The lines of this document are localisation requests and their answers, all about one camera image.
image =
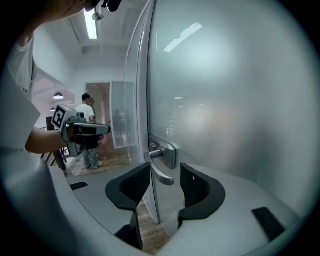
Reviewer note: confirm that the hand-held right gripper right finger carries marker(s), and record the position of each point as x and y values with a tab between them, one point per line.
205	197

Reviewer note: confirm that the frosted glass door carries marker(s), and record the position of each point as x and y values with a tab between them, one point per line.
225	100

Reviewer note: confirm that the corridor glass partition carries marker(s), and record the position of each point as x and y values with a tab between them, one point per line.
123	115

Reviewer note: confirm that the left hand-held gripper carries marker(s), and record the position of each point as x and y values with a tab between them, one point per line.
65	117

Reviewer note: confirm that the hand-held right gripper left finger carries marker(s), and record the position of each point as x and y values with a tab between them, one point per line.
130	190

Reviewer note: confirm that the person's white shirt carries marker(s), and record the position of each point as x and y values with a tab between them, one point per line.
17	105

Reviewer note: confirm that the grey pendant lamp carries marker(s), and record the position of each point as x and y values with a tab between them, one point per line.
58	96
52	109

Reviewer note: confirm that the long fluorescent ceiling light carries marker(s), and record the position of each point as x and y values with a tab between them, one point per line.
90	23

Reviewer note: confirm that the black head-worn camera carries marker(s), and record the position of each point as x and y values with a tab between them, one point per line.
112	5

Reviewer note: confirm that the round ceiling sensor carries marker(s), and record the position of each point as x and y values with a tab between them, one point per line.
98	16

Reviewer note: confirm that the person's left forearm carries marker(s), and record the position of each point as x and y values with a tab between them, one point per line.
45	142

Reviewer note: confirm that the person's left hand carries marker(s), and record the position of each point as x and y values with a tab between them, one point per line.
86	143

